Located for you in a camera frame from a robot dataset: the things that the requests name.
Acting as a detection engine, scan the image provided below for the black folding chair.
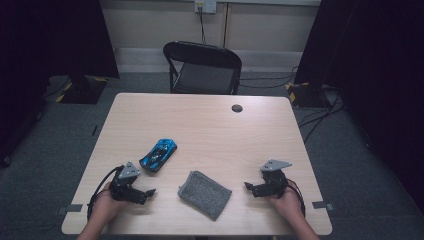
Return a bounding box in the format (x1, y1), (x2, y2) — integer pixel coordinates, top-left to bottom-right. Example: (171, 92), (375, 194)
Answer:
(162, 40), (243, 96)

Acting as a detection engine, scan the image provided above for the grey tape mark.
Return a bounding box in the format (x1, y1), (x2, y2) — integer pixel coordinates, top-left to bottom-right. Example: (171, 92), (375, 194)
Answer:
(311, 200), (335, 212)
(56, 203), (84, 215)

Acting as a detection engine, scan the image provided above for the right hand-held gripper cable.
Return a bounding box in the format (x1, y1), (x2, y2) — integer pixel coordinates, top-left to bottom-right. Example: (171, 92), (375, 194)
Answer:
(286, 179), (307, 218)

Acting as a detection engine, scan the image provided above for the black yellow-striped stand base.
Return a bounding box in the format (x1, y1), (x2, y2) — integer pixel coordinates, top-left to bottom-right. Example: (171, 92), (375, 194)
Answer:
(284, 81), (333, 109)
(55, 75), (109, 105)

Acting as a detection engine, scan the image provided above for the black floor cable bundle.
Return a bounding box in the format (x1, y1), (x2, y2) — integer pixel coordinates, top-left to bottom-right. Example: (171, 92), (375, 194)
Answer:
(298, 91), (346, 144)

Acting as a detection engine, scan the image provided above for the hand-held gripper cable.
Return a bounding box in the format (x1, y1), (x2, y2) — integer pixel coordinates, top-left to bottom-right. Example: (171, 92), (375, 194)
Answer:
(286, 179), (307, 218)
(87, 165), (123, 219)

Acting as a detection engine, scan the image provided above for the left hand-held gripper cable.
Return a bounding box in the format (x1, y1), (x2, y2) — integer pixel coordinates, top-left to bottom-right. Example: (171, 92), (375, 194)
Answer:
(87, 165), (123, 219)

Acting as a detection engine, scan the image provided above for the black wall socket cable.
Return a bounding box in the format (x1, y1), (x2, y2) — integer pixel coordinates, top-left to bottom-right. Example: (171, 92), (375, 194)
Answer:
(198, 7), (207, 45)

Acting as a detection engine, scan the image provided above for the person's right hand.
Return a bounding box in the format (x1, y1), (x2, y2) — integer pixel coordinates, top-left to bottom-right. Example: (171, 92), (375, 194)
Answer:
(269, 189), (305, 221)

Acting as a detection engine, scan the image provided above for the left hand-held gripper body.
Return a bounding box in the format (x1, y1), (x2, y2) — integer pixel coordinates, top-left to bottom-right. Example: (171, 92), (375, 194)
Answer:
(108, 161), (141, 203)

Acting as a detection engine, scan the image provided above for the wall cable conduit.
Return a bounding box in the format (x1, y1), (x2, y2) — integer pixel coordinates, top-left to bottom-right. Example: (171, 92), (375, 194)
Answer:
(222, 2), (232, 48)

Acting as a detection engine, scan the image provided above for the grey terry cloth pouch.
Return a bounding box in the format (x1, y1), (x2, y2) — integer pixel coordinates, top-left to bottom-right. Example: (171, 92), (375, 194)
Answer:
(177, 170), (233, 222)

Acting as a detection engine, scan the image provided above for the person's left hand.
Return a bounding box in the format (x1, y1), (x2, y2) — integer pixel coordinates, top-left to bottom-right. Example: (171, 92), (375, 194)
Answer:
(91, 190), (131, 223)

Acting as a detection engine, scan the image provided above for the white wall socket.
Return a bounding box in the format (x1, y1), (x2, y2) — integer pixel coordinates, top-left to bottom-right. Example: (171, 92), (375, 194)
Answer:
(194, 0), (218, 14)

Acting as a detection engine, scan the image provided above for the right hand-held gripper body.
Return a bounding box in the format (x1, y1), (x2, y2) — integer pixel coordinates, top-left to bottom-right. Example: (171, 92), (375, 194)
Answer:
(260, 159), (293, 198)

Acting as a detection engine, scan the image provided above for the blue toy car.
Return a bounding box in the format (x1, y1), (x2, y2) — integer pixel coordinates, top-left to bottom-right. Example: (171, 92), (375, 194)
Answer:
(138, 138), (178, 174)

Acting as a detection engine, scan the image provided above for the black curtain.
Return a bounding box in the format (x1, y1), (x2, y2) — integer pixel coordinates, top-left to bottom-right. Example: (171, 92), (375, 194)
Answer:
(293, 0), (424, 214)
(0, 0), (120, 168)

